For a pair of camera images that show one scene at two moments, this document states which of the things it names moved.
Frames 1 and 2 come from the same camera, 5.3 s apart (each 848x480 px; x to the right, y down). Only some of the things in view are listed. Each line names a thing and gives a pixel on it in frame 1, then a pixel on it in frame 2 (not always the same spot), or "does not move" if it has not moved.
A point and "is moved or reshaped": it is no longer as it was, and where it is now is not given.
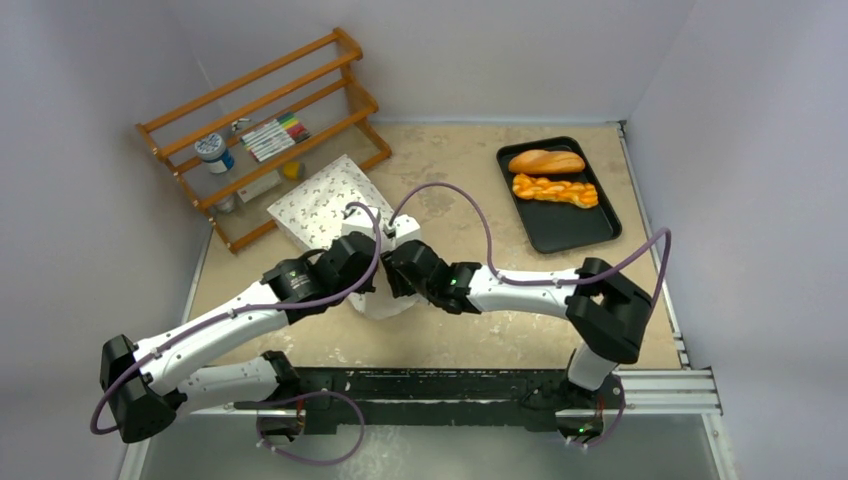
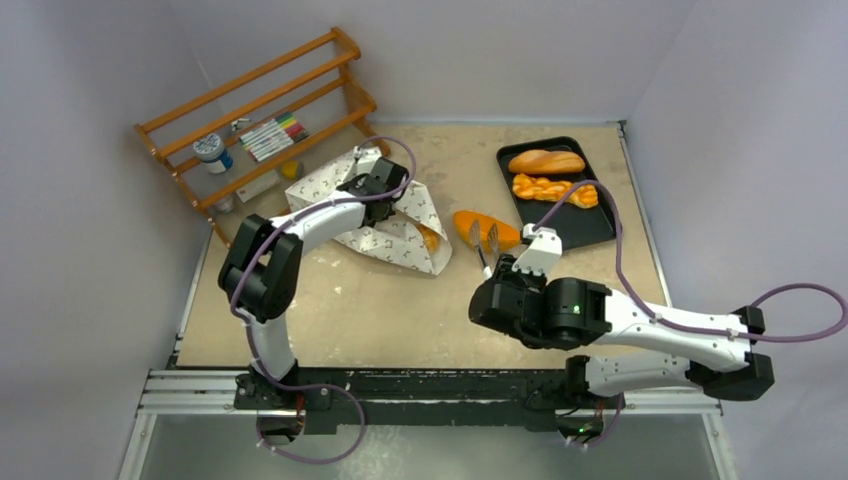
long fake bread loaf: x=535 y=162 does not move
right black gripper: x=404 y=263 -> x=501 y=268
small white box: x=259 y=186 does not move
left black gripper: x=369 y=272 -> x=358 y=182
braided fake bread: x=582 y=194 does not move
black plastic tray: x=559 y=225 does not move
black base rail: x=458 y=396 does not move
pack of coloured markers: x=274 y=137 does not move
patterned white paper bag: x=312 y=216 is moved or reshaped
